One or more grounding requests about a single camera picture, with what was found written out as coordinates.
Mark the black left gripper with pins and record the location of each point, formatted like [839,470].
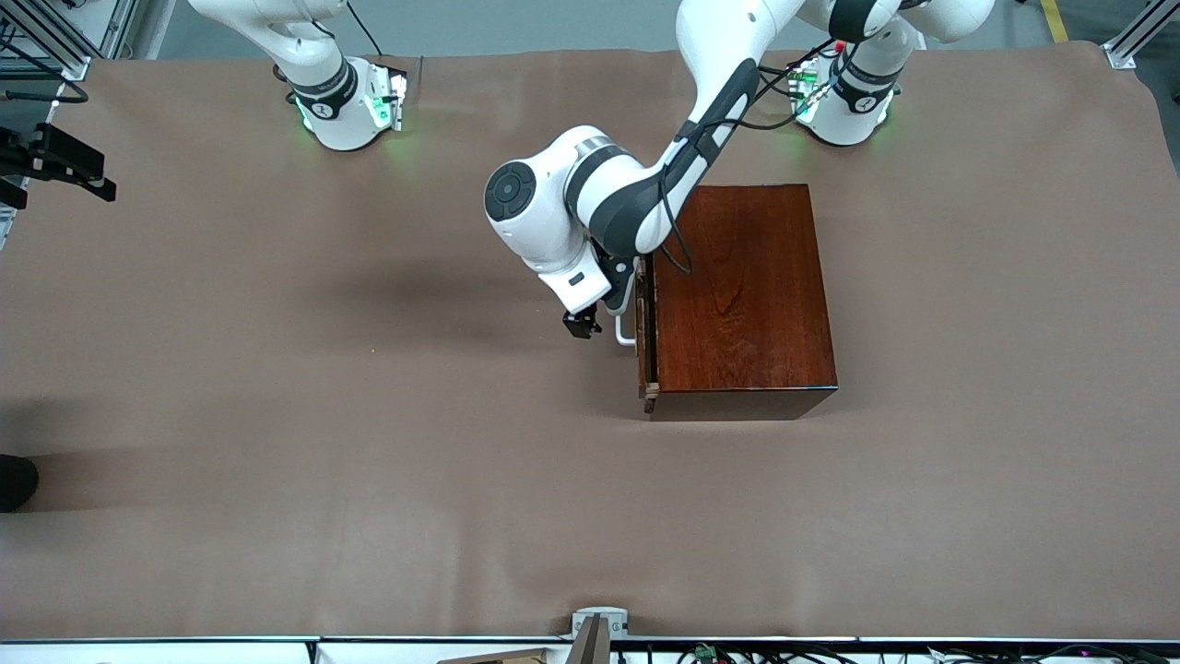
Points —
[616,277]

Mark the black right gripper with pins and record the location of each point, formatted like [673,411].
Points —
[57,155]

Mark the wooden drawer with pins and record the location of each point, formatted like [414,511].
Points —
[647,360]

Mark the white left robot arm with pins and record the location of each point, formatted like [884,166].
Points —
[544,212]

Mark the dark wooden drawer cabinet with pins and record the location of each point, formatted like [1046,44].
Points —
[747,295]

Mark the brown table cover sheet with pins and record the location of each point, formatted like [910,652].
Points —
[415,507]

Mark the black round knob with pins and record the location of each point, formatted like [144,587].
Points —
[13,481]

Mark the brown cardboard piece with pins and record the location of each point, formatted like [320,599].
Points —
[516,658]

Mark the grey metal camera mount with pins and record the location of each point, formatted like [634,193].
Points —
[590,616]

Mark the white table edge rail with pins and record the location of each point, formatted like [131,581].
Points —
[138,653]

